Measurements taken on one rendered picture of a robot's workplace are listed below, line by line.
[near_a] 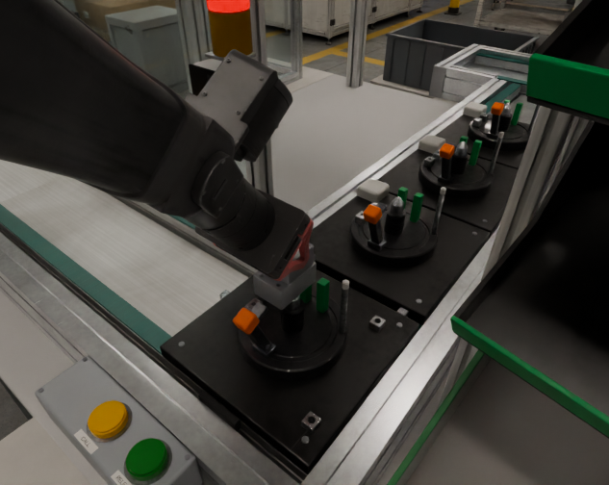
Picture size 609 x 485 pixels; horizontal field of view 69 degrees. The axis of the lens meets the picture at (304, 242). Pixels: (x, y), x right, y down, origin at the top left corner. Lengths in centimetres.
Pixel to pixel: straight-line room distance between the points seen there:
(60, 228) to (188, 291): 32
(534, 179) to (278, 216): 21
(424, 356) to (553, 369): 31
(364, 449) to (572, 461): 20
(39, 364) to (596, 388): 71
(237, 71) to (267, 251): 15
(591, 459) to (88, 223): 84
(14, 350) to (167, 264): 26
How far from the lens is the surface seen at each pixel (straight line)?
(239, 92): 33
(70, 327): 69
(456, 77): 163
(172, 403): 57
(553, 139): 34
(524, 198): 37
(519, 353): 32
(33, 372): 80
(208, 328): 61
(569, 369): 32
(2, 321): 90
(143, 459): 53
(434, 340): 63
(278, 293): 49
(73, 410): 60
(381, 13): 651
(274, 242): 40
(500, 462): 45
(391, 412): 55
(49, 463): 70
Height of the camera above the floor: 142
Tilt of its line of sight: 39 degrees down
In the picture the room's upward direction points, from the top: straight up
